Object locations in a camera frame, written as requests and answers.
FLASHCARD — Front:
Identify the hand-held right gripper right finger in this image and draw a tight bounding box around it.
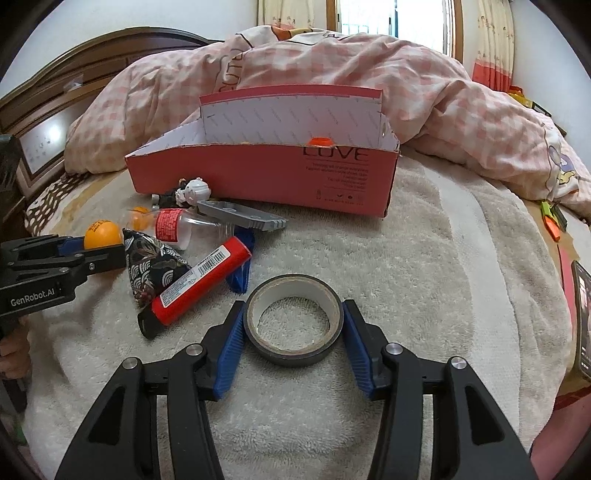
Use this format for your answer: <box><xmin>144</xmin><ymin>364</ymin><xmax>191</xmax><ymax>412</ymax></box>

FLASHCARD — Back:
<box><xmin>342</xmin><ymin>299</ymin><xmax>539</xmax><ymax>480</ymax></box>

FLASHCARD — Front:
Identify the white fleece blanket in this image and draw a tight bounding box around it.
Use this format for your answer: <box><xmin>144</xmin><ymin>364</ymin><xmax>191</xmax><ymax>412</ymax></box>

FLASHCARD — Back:
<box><xmin>23</xmin><ymin>152</ymin><xmax>573</xmax><ymax>480</ymax></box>

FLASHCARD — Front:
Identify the large orange ball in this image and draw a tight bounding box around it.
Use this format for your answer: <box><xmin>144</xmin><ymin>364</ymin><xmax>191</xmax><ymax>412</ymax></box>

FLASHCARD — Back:
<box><xmin>83</xmin><ymin>221</ymin><xmax>124</xmax><ymax>250</ymax></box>

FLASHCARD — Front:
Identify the yellow and black item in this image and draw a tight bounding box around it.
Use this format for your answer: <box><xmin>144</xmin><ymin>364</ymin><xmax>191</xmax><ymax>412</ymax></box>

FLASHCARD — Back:
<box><xmin>508</xmin><ymin>85</ymin><xmax>550</xmax><ymax>114</ymax></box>

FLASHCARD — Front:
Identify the clear bottle with red label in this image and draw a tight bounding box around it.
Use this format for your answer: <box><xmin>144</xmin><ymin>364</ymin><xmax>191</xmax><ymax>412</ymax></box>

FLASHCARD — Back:
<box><xmin>154</xmin><ymin>208</ymin><xmax>236</xmax><ymax>251</ymax></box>

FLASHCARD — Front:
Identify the smartphone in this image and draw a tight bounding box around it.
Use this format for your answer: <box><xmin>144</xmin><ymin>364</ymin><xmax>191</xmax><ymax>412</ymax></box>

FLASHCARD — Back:
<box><xmin>571</xmin><ymin>260</ymin><xmax>591</xmax><ymax>381</ymax></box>

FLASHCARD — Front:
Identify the grey toy brick plate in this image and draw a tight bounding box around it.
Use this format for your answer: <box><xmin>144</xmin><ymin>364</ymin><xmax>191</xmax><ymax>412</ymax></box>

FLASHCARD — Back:
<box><xmin>198</xmin><ymin>199</ymin><xmax>288</xmax><ymax>232</ymax></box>

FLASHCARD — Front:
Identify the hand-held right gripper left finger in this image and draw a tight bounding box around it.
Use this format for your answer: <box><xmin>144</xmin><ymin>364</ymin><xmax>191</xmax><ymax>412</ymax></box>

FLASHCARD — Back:
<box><xmin>55</xmin><ymin>300</ymin><xmax>245</xmax><ymax>480</ymax></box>

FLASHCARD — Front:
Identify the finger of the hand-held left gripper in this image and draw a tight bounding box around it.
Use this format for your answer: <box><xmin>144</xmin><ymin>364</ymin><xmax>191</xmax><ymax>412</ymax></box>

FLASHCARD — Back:
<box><xmin>0</xmin><ymin>234</ymin><xmax>88</xmax><ymax>267</ymax></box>
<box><xmin>7</xmin><ymin>247</ymin><xmax>127</xmax><ymax>289</ymax></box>

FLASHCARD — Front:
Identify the patterned bed sheet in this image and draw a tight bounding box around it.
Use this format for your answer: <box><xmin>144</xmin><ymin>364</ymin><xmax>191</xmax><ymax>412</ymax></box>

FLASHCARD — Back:
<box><xmin>23</xmin><ymin>171</ymin><xmax>591</xmax><ymax>416</ymax></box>

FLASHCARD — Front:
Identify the red tube with black cap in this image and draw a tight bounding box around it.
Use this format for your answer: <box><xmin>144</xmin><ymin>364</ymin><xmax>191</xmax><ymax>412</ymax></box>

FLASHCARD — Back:
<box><xmin>137</xmin><ymin>235</ymin><xmax>252</xmax><ymax>341</ymax></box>

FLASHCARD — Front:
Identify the pink checked quilt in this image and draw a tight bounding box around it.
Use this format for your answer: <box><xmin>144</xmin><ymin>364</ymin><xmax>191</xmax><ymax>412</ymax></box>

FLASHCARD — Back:
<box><xmin>64</xmin><ymin>25</ymin><xmax>591</xmax><ymax>213</ymax></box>

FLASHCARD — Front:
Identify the black patterned triangular pouch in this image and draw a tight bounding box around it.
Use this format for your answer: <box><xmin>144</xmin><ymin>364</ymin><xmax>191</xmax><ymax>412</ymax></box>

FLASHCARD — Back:
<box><xmin>121</xmin><ymin>227</ymin><xmax>192</xmax><ymax>310</ymax></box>

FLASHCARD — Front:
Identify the orange and green toy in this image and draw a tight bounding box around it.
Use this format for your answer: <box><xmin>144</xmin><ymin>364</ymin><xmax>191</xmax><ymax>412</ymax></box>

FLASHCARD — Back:
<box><xmin>540</xmin><ymin>200</ymin><xmax>568</xmax><ymax>241</ymax></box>

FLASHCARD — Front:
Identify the window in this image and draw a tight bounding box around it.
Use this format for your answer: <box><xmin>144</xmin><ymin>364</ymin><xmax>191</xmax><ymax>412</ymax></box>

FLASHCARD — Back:
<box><xmin>339</xmin><ymin>0</ymin><xmax>455</xmax><ymax>58</ymax></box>

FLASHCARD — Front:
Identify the grey tape roll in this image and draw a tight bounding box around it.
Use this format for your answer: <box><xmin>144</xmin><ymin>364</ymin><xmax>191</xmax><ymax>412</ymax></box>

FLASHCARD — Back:
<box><xmin>243</xmin><ymin>274</ymin><xmax>345</xmax><ymax>367</ymax></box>

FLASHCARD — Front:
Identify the wooden headboard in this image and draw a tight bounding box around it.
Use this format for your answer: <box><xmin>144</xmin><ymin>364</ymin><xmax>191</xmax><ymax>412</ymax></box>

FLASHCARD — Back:
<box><xmin>0</xmin><ymin>28</ymin><xmax>218</xmax><ymax>197</ymax></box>

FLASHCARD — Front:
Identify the pink cardboard box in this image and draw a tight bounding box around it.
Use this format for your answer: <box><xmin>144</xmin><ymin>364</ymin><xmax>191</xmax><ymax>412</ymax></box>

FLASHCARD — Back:
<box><xmin>124</xmin><ymin>84</ymin><xmax>402</xmax><ymax>219</ymax></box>

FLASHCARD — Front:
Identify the black and white toy figure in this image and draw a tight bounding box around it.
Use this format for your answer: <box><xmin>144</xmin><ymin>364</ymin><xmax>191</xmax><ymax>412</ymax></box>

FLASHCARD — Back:
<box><xmin>151</xmin><ymin>176</ymin><xmax>212</xmax><ymax>208</ymax></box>

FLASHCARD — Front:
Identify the blue toy piece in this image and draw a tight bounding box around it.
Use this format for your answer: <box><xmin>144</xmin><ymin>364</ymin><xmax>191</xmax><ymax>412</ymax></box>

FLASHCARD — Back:
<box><xmin>228</xmin><ymin>228</ymin><xmax>256</xmax><ymax>295</ymax></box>

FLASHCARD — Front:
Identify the person's left hand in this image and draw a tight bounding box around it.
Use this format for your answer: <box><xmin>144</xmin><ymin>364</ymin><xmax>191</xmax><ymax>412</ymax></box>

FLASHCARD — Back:
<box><xmin>0</xmin><ymin>330</ymin><xmax>32</xmax><ymax>380</ymax></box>

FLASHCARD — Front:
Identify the patterned curtain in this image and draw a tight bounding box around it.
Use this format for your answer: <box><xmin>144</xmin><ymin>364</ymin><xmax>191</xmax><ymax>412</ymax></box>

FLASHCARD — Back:
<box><xmin>471</xmin><ymin>0</ymin><xmax>515</xmax><ymax>95</ymax></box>
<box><xmin>259</xmin><ymin>0</ymin><xmax>328</xmax><ymax>33</ymax></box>

